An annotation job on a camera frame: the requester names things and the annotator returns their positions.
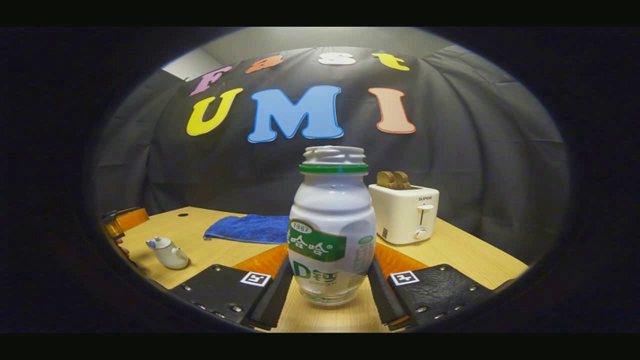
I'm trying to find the blue towel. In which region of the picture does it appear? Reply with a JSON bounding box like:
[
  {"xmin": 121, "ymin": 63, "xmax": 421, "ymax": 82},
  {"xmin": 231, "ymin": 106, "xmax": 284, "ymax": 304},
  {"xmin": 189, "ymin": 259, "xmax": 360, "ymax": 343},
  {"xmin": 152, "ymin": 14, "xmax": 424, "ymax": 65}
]
[{"xmin": 203, "ymin": 214, "xmax": 291, "ymax": 245}]

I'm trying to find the white toaster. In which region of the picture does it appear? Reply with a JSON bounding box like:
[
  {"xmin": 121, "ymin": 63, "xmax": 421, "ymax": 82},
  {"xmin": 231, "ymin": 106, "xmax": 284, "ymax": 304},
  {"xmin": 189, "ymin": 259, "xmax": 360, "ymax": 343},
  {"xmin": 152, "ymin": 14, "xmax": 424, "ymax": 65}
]
[{"xmin": 368, "ymin": 183, "xmax": 440, "ymax": 245}]

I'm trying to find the black backdrop cloth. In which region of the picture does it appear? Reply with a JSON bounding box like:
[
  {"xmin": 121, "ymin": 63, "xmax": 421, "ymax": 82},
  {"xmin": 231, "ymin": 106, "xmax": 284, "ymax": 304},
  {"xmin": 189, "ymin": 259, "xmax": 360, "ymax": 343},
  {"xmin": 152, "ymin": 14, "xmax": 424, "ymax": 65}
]
[{"xmin": 92, "ymin": 46, "xmax": 568, "ymax": 263}]

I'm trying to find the white ceramic teacup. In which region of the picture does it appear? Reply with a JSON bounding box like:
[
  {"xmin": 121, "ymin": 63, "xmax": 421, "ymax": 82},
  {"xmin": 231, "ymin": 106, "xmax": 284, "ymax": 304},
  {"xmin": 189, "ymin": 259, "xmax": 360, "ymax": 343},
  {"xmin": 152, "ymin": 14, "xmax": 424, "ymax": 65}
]
[{"xmin": 146, "ymin": 236, "xmax": 190, "ymax": 270}]

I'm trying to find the white water bottle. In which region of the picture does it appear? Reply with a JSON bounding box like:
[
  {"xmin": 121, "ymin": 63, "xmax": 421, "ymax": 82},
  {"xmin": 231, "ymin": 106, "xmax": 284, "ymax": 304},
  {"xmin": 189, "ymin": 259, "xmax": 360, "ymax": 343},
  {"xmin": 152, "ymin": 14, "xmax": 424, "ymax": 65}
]
[{"xmin": 288, "ymin": 145, "xmax": 377, "ymax": 307}]

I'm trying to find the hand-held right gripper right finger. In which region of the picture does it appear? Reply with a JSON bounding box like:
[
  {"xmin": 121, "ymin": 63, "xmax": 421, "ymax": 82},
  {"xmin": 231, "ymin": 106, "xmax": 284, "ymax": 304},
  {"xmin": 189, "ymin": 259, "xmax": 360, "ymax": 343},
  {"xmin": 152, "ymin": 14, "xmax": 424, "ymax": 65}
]
[{"xmin": 368, "ymin": 243, "xmax": 495, "ymax": 331}]

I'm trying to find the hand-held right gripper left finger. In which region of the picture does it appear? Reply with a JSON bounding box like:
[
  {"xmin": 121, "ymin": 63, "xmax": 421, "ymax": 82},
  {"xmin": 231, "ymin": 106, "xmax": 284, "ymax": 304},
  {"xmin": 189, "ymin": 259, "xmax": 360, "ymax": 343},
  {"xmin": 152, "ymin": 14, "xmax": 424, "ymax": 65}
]
[{"xmin": 169, "ymin": 243, "xmax": 294, "ymax": 331}]

